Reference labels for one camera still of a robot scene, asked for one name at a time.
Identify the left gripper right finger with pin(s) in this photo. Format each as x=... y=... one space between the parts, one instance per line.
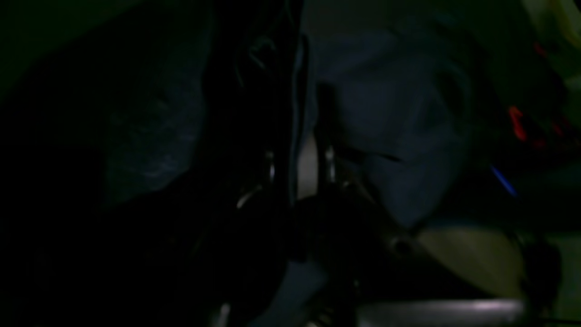
x=352 y=236

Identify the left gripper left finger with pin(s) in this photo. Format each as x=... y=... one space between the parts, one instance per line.
x=248 y=88

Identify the dark grey t-shirt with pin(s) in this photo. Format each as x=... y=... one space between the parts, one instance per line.
x=405 y=94

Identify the red clamp far right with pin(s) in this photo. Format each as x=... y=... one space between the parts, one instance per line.
x=526 y=129

